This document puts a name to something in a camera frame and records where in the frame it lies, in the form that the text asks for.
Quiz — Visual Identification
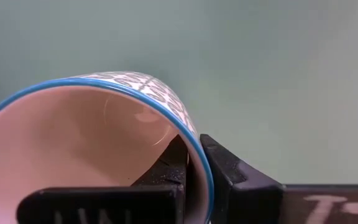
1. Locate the white teal lattice mug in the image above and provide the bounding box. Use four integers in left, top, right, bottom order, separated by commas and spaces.
0, 70, 214, 224

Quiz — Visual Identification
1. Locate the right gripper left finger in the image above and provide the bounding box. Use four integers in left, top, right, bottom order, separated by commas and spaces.
16, 135, 188, 224

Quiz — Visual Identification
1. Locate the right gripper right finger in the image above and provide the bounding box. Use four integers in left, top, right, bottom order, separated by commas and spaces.
200, 134, 358, 224

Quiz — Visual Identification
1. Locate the green table mat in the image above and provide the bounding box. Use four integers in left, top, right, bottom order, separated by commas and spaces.
0, 0, 358, 187

